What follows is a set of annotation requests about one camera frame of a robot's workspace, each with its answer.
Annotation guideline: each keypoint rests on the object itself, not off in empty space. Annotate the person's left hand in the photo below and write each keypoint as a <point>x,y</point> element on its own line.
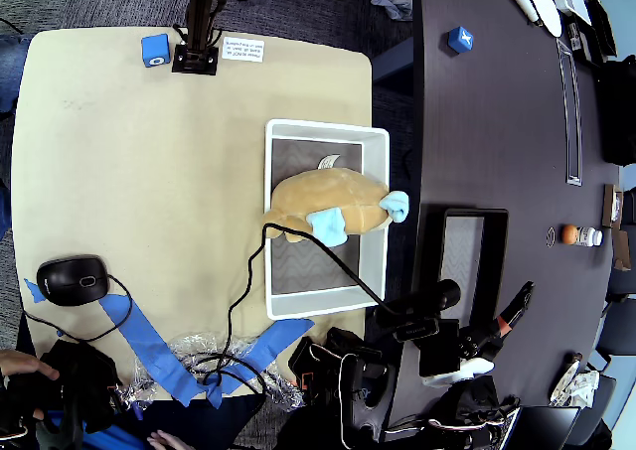
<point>20,363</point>

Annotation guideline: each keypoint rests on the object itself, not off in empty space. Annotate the black camera stand post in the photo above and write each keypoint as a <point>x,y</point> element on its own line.
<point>199,18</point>

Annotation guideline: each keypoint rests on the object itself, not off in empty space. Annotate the grey office chair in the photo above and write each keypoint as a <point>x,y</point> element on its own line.
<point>623,286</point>
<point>618,336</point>

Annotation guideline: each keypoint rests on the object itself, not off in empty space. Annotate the black webcam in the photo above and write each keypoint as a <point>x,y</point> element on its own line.
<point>444,291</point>

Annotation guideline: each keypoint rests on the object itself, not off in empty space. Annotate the black laptop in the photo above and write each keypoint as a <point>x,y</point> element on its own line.
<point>546,427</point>

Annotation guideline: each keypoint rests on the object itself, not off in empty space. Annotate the brown cardboard box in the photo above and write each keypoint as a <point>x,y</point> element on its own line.
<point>612,206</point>

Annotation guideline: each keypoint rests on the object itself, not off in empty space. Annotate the wide blue tape strip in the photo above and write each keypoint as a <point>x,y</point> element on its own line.
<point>278,338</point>

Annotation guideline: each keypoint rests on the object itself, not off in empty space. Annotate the person's blue shirt torso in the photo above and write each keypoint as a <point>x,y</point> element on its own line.
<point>119,437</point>

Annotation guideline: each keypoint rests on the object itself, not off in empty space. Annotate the black robot arm white link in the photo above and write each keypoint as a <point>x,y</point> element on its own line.
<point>358,385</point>

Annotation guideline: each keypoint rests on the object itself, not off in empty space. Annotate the tan plush toy blue ears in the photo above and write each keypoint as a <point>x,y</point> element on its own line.
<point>338,192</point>

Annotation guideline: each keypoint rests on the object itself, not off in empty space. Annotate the crinkled clear plastic wrap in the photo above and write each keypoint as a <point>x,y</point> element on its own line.
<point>194,343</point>

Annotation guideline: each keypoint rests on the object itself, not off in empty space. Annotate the white plastic bin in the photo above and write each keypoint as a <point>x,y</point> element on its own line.
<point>376,162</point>

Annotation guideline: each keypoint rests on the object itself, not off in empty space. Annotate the brown cardboard piece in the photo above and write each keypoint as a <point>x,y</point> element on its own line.
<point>621,251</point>

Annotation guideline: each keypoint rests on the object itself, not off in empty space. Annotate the long blue tape strip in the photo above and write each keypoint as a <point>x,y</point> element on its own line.
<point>149,345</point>

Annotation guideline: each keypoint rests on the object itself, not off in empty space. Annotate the blue cube white X mark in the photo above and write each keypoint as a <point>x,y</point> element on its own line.
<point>458,40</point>

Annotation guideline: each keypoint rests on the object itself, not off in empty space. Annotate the small blue tape piece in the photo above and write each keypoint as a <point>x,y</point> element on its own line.
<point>32,291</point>

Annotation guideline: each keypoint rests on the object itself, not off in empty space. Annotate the white round disc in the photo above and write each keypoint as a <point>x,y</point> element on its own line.
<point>545,8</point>

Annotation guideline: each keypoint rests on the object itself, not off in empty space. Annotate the white pill bottle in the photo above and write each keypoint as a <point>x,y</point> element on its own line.
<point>590,236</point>

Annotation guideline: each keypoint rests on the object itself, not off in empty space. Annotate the black rectangular tray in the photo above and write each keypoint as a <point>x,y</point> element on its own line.
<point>429,241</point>

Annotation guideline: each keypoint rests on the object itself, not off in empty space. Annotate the white wrapper brown end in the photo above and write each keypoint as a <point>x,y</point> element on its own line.
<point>564,383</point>

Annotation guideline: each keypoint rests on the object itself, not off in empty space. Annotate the crumpled white tissue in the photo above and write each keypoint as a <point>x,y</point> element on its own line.
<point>584,390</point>

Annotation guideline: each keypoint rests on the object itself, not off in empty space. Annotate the blue cube white circle mark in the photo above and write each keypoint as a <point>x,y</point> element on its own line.
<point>155,47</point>

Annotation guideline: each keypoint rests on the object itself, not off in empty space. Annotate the person's right hand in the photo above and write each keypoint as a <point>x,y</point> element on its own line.
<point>171,442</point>

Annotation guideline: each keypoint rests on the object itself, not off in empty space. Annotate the white printed paper label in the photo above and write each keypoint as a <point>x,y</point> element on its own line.
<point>243,50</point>

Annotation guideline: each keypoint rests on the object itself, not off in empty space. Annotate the small orange ball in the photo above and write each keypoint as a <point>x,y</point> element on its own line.
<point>570,234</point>

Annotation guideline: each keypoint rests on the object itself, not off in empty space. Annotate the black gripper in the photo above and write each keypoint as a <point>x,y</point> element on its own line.
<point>503,324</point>

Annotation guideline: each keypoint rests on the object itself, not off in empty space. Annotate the black computer mouse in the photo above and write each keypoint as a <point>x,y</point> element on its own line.
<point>69,281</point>

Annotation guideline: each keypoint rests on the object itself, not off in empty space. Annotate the dark blue fabric chair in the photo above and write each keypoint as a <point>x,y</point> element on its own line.
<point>12,72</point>

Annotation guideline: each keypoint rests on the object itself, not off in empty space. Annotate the black flat case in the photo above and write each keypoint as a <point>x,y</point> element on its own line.
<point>603,28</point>

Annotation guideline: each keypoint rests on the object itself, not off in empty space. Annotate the grey sock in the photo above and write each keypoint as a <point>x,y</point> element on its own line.
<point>395,5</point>

